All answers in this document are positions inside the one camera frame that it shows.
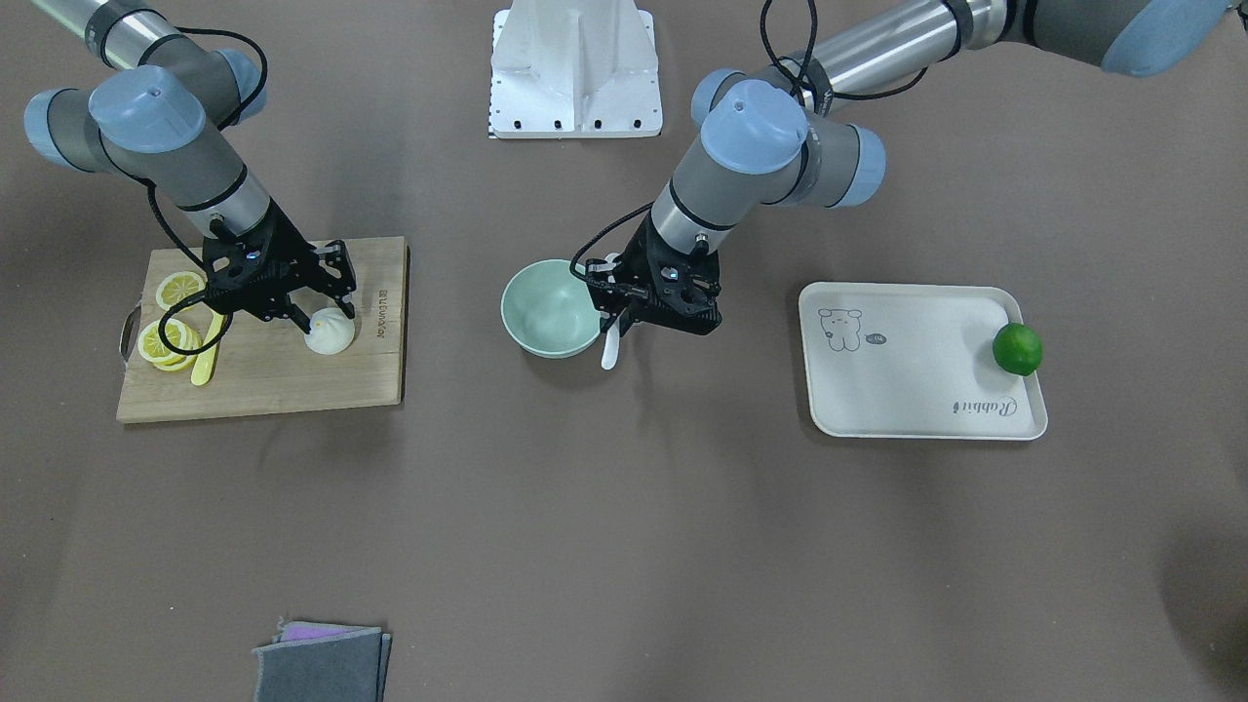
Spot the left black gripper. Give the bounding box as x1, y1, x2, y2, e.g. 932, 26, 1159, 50
585, 216, 723, 337

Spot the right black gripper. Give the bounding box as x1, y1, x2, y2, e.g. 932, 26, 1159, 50
203, 204, 356, 334

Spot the white steamed bun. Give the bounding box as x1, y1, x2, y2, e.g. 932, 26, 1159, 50
305, 307, 356, 356

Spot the white ceramic spoon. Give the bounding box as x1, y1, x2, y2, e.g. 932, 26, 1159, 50
602, 312, 620, 371

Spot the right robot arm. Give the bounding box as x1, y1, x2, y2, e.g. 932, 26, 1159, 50
25, 1, 356, 332

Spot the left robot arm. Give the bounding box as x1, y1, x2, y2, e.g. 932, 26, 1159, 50
572, 1, 1246, 339

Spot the mint green bowl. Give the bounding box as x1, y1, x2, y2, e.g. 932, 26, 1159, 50
500, 259, 602, 358

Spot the bamboo cutting board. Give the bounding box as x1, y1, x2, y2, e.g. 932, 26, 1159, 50
116, 237, 409, 425

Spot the yellow plastic knife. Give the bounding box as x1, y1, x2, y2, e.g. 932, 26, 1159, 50
190, 312, 227, 387

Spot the single lemon slice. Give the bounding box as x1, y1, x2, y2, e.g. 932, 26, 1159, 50
154, 270, 207, 311

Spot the lemon slice stack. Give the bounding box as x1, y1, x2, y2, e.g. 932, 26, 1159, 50
137, 317, 202, 372

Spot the white rabbit tray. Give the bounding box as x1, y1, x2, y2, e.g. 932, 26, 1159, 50
797, 284, 1048, 441

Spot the grey folded cloth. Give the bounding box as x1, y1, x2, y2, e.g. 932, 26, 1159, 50
253, 621, 392, 701

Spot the green lime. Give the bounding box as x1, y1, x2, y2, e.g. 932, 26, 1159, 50
993, 324, 1045, 377

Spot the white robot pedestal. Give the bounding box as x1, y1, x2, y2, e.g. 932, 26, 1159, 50
487, 1, 664, 139

